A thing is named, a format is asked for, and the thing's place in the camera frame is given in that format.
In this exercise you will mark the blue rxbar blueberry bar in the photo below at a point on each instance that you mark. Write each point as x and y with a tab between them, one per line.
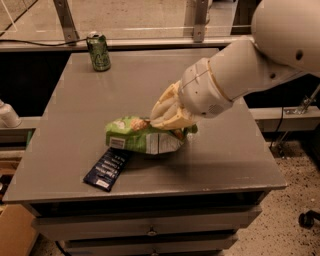
107	169

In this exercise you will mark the green rice chip bag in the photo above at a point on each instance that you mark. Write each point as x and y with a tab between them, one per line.
135	134

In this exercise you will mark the cardboard box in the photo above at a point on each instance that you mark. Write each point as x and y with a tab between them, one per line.
17	236

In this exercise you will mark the green soda can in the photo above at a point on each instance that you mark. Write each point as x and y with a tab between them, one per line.
98	50

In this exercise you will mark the metal railing frame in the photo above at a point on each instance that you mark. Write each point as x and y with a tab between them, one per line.
63	25

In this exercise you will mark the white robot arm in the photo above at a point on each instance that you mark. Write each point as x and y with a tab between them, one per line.
284	44

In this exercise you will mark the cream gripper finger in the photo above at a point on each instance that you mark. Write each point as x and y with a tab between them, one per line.
169	113

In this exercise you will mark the black chair caster wheel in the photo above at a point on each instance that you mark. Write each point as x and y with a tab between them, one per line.
306	220

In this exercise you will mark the grey drawer cabinet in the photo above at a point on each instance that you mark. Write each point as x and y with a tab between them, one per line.
188	203

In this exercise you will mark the white pipe fitting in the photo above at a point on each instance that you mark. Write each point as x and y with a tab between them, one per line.
8	115

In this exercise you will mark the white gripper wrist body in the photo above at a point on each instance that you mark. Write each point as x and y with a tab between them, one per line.
201	90

